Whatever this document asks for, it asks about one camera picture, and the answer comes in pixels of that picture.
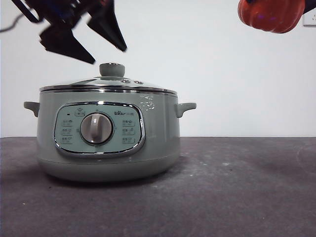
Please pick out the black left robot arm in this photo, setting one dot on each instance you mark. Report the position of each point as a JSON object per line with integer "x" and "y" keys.
{"x": 64, "y": 12}

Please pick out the orange toy pumpkin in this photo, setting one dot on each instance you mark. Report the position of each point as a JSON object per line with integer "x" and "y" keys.
{"x": 271, "y": 14}

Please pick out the glass lid with green knob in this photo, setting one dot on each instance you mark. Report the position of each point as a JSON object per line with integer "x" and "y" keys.
{"x": 111, "y": 70}

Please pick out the white wall socket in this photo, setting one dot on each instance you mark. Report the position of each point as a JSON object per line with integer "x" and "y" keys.
{"x": 309, "y": 21}

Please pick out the pale green electric pot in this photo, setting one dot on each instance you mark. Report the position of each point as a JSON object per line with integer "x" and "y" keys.
{"x": 158, "y": 138}

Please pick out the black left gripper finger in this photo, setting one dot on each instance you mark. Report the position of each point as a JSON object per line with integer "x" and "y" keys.
{"x": 108, "y": 27}
{"x": 66, "y": 44}

